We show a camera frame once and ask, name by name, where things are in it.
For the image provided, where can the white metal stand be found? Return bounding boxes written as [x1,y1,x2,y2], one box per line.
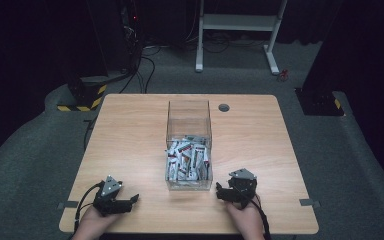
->
[194,0,288,76]

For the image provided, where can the black floor cables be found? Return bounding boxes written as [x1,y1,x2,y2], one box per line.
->
[119,26,163,95]

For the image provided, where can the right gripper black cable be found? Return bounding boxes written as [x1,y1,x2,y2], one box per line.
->
[243,194,272,240]

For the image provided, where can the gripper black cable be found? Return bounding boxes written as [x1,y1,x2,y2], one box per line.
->
[243,194,272,240]
[73,182,103,234]

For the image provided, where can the grey tape strip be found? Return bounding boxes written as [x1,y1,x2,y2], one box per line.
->
[57,200,80,211]
[299,198,321,208]

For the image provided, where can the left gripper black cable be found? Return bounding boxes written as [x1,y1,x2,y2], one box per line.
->
[73,182,103,234]

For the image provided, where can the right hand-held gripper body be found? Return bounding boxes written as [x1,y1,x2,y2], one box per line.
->
[219,168,258,210]

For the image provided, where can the person's left hand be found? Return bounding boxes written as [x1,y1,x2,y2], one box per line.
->
[71,205,122,240]

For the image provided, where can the clear plastic box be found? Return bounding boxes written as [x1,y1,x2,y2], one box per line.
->
[164,99,213,192]

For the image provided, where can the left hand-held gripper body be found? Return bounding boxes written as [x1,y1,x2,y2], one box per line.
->
[92,174,133,217]

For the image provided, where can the black post with striped base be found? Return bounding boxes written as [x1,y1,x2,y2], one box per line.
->
[57,0,108,113]

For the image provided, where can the black post base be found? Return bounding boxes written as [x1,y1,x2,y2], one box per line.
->
[294,87,345,117]

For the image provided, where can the pile of white sachets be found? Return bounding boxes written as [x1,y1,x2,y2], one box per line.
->
[166,134,212,182]

